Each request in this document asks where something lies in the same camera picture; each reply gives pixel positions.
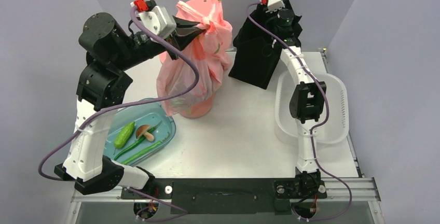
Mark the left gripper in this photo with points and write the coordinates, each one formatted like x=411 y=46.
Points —
x=181 y=41

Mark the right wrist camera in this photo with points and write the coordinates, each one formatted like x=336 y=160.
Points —
x=272 y=5

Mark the pink three-tier shelf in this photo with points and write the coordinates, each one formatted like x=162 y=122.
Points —
x=176 y=76

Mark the brown mushroom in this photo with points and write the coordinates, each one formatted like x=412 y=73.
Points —
x=142 y=131

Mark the green bitter gourd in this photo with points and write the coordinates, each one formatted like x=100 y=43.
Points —
x=124 y=135

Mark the light green long pepper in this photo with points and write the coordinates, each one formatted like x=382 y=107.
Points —
x=145 y=150

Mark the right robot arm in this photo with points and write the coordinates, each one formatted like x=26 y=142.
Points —
x=305 y=106

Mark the black fabric bag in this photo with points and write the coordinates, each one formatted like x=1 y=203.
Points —
x=257 y=52

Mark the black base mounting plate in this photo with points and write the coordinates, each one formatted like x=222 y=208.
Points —
x=232 y=195

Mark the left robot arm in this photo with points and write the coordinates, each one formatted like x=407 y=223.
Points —
x=100 y=92

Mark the blue transparent tray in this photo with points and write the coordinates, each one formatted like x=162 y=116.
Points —
x=149 y=114

